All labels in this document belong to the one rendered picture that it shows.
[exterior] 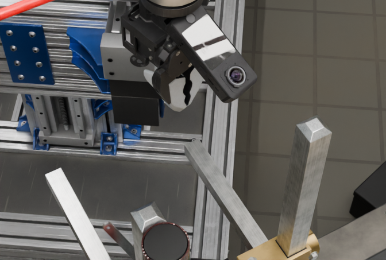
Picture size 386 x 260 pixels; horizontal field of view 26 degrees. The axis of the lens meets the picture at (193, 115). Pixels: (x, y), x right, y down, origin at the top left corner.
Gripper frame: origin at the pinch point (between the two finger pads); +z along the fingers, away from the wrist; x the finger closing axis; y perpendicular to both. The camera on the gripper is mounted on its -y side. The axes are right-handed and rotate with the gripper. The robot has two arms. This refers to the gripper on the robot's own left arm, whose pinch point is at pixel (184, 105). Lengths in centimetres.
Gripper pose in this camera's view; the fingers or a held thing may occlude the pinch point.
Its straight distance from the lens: 106.4
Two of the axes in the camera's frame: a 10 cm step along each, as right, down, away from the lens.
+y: -7.0, -5.8, 4.1
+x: -7.1, 5.6, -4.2
